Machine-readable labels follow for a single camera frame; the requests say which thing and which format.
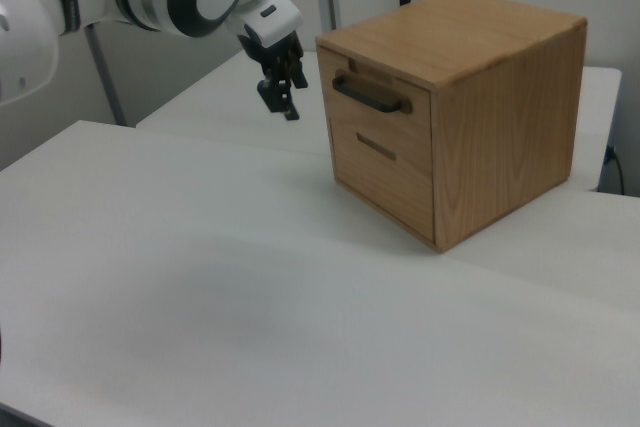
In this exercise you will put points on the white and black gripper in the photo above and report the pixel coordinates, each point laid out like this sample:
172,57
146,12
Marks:
272,17

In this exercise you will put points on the wooden drawer with slot grip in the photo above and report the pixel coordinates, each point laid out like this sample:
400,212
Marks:
395,187

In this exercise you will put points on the wooden drawer cabinet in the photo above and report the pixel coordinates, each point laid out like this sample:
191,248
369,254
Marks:
505,137

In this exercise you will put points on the small blue plug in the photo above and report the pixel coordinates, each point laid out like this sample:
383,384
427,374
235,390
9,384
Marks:
608,154

